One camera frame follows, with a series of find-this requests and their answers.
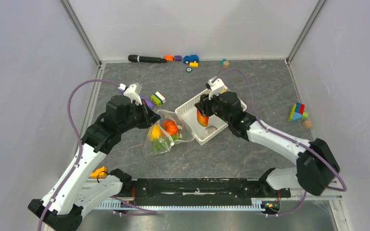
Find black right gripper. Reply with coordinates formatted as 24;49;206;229
195;89;231;125

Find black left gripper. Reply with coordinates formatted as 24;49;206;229
119;98;161;133

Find yellow orange toy fruit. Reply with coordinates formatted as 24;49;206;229
147;124;163;141

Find clear zip top bag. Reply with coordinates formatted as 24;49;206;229
143;110;195;156

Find green toy grapes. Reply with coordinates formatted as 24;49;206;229
152;135;180;154

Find orange toy pumpkin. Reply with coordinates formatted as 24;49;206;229
162;120;178;136

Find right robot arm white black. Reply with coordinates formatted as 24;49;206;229
195;91;342;196

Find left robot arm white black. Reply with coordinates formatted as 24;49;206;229
28;95;161;231

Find white toy garlic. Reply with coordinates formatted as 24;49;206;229
204;126;217;137

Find wooden toy cube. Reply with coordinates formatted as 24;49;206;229
222;61;230;69

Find white perforated plastic basket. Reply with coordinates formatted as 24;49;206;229
174;87;248;146

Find green blue white brick stack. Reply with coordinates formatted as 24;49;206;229
150;91;166;107

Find yellow toy brick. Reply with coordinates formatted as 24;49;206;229
189;63;199;68

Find blue toy car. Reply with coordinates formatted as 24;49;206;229
183;54;199;64

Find black microphone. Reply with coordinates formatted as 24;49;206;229
128;54;167;64

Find purple toy block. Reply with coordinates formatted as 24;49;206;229
174;55;182;62

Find multicolour block stack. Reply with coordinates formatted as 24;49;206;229
288;102;308;122

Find orange toy piece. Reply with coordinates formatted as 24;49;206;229
163;55;175;62

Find light wooden cube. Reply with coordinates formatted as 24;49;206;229
303;120;313;129

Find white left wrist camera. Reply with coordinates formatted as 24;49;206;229
118;83;143;105

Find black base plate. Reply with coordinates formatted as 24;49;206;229
116;178;291;206

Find white slotted cable duct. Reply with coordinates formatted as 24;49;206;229
94;199;265;212

